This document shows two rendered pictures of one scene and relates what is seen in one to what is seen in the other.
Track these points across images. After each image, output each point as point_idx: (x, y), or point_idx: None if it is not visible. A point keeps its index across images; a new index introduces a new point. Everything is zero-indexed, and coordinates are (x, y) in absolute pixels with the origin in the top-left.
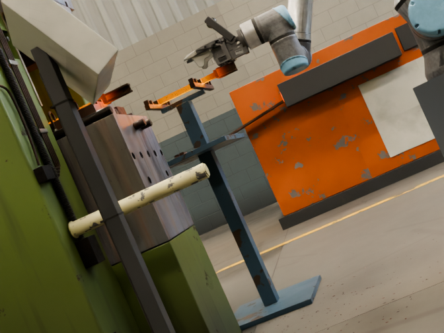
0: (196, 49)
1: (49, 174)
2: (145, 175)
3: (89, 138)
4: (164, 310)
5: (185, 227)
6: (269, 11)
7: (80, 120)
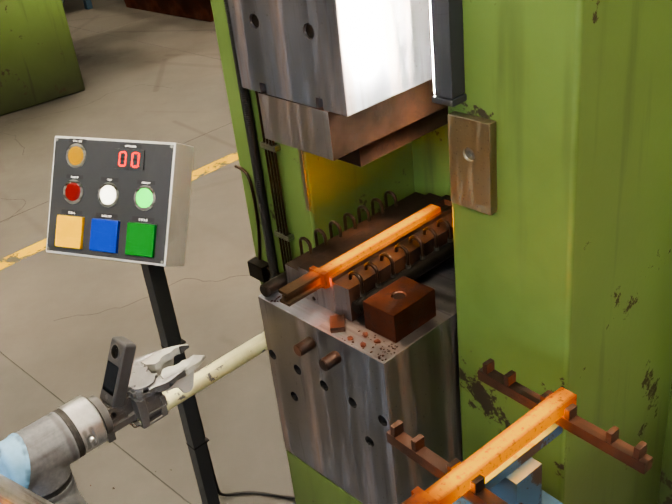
0: (154, 351)
1: (255, 274)
2: (287, 386)
3: (150, 282)
4: (186, 426)
5: (356, 497)
6: (21, 429)
7: (145, 265)
